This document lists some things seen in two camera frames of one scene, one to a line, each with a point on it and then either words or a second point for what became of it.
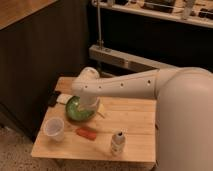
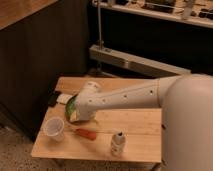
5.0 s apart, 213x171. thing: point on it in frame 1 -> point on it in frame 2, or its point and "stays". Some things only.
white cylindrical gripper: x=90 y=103 -> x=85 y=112
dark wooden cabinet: x=40 y=41 stays
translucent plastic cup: x=55 y=129 stays
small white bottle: x=118 y=144 stays
